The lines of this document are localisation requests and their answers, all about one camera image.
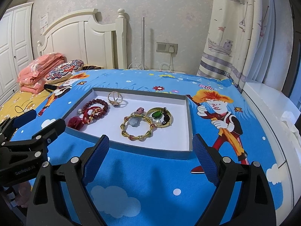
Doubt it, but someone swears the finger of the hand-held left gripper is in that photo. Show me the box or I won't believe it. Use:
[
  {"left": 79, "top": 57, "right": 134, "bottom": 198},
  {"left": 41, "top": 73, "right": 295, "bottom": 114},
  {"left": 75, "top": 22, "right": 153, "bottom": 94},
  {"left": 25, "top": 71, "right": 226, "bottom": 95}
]
[
  {"left": 0, "top": 109, "right": 37, "bottom": 142},
  {"left": 0, "top": 118, "right": 66, "bottom": 157}
]

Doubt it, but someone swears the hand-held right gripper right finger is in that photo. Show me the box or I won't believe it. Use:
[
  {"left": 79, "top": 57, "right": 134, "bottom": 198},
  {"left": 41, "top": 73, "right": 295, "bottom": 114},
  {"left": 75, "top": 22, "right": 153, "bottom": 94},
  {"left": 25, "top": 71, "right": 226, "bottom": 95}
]
[{"left": 192, "top": 133, "right": 277, "bottom": 226}]

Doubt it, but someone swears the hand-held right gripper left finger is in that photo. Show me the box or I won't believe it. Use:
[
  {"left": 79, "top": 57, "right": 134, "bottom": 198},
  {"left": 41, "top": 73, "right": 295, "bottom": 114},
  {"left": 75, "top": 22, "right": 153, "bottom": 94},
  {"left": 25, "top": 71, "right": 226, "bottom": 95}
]
[{"left": 27, "top": 134, "right": 110, "bottom": 226}]

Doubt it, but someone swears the red braided cord bracelet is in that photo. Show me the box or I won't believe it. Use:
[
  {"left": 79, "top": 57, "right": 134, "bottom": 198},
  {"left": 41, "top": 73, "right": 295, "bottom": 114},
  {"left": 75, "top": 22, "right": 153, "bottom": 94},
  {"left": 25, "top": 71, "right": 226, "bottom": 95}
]
[{"left": 82, "top": 107, "right": 105, "bottom": 125}]

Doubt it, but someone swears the grey shallow box tray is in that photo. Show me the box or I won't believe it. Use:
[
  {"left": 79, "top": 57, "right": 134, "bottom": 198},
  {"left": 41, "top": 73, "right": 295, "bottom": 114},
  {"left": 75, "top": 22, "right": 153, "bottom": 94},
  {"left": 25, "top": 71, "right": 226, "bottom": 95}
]
[{"left": 62, "top": 87, "right": 194, "bottom": 160}]

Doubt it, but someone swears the gold bamboo-joint bangle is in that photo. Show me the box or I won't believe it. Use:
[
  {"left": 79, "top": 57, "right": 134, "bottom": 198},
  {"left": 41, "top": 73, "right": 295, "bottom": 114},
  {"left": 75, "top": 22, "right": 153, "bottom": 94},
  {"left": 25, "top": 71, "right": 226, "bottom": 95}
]
[{"left": 120, "top": 113, "right": 154, "bottom": 142}]

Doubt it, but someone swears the dark red bead bracelet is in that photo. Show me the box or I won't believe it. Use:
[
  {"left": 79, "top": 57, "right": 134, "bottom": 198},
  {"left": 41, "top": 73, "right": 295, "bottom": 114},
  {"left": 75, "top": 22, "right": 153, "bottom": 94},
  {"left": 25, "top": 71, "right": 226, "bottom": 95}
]
[{"left": 83, "top": 98, "right": 110, "bottom": 115}]

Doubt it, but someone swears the grey jade pendant pink cord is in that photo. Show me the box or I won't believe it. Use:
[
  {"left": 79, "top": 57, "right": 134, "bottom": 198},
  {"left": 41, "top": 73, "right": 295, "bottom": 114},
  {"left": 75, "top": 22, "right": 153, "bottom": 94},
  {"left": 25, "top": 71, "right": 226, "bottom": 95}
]
[{"left": 130, "top": 107, "right": 146, "bottom": 128}]

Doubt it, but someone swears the black brooch with pearl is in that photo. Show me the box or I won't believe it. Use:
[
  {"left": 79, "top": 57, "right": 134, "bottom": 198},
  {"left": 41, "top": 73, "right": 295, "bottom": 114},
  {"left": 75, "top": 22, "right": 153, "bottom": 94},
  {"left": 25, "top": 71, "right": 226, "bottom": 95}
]
[{"left": 155, "top": 109, "right": 171, "bottom": 126}]

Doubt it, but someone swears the gold crossed ring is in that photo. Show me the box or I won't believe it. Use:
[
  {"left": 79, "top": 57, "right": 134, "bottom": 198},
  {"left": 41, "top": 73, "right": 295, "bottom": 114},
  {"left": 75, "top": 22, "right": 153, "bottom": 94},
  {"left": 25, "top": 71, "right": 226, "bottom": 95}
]
[{"left": 108, "top": 91, "right": 128, "bottom": 108}]

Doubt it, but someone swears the plain gold bangle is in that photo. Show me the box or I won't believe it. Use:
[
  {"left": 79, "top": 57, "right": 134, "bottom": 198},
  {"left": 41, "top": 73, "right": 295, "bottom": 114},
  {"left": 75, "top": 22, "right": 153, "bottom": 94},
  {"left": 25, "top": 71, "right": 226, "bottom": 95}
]
[{"left": 146, "top": 107, "right": 174, "bottom": 129}]

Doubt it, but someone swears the yellow floral bedsheet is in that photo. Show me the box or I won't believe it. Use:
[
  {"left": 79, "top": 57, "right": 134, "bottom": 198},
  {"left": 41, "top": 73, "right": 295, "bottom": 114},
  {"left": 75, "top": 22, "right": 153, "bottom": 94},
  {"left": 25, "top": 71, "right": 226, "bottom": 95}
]
[{"left": 0, "top": 89, "right": 50, "bottom": 123}]

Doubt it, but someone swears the pink folded quilt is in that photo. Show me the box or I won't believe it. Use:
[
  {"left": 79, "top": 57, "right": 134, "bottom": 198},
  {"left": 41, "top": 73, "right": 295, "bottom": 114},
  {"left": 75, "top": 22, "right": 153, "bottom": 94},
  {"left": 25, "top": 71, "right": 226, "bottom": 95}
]
[{"left": 17, "top": 53, "right": 65, "bottom": 92}]

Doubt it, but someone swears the blue cartoon printed cloth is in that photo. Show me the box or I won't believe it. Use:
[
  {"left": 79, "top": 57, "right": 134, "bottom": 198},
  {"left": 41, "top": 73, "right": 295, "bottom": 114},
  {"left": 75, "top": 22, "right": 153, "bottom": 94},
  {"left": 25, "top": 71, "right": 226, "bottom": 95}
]
[{"left": 12, "top": 68, "right": 286, "bottom": 226}]

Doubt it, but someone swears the round patterned cushion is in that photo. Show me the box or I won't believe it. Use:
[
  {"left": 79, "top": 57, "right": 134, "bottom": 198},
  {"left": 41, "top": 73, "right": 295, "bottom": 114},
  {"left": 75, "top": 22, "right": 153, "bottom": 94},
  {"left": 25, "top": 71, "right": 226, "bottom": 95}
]
[{"left": 45, "top": 60, "right": 84, "bottom": 84}]

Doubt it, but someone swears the white wardrobe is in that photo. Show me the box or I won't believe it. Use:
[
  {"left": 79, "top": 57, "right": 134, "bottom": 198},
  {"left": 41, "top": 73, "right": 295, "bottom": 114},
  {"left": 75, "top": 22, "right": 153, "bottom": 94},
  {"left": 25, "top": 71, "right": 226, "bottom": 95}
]
[{"left": 0, "top": 2, "right": 34, "bottom": 99}]

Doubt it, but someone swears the white windowsill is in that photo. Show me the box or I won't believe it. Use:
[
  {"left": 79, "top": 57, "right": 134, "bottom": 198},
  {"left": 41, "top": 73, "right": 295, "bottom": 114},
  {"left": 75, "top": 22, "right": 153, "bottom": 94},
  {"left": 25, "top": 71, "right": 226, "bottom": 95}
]
[{"left": 242, "top": 80, "right": 301, "bottom": 208}]

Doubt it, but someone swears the white crumpled tissue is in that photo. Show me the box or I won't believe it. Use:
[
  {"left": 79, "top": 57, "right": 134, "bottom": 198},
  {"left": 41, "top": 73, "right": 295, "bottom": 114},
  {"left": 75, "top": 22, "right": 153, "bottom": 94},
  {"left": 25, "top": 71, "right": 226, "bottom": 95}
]
[{"left": 280, "top": 112, "right": 301, "bottom": 142}]

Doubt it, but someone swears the white bed headboard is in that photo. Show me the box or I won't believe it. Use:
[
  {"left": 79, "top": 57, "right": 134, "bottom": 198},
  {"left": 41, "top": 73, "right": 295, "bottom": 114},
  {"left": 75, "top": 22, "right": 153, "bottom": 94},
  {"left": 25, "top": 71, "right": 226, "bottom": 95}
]
[{"left": 36, "top": 8, "right": 127, "bottom": 70}]

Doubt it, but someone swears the thin white pole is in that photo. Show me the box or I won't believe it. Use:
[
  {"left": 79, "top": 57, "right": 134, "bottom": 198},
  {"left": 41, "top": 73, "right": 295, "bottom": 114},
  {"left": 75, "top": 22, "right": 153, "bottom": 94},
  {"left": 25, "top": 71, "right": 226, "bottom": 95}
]
[{"left": 141, "top": 17, "right": 146, "bottom": 70}]

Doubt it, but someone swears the ship print curtain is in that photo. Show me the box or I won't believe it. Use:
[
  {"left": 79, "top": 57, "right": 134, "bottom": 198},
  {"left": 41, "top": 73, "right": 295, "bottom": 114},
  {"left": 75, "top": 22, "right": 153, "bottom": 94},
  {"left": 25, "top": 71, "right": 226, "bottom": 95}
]
[{"left": 197, "top": 0, "right": 292, "bottom": 92}]

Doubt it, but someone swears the black cable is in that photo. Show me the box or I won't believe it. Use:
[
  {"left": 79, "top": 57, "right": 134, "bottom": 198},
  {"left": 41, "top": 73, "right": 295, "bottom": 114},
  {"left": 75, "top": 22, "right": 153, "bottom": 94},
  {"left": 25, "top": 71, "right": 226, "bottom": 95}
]
[{"left": 15, "top": 102, "right": 33, "bottom": 113}]

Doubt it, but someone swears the paper notice on wall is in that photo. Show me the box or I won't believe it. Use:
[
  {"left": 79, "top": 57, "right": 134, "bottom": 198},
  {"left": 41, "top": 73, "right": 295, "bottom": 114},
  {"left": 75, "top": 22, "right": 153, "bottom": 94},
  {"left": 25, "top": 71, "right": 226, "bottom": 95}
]
[{"left": 39, "top": 13, "right": 49, "bottom": 34}]

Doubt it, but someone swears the white charger cable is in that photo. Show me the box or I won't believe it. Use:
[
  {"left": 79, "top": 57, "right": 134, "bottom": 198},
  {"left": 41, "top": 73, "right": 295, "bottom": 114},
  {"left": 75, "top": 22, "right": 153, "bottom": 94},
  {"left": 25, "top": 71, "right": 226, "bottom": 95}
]
[{"left": 160, "top": 52, "right": 176, "bottom": 72}]

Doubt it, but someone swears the wall socket panel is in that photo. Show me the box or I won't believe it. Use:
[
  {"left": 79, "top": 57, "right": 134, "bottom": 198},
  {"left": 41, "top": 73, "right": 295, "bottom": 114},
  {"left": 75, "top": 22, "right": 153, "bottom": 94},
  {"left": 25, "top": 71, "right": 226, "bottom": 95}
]
[{"left": 156, "top": 42, "right": 178, "bottom": 53}]

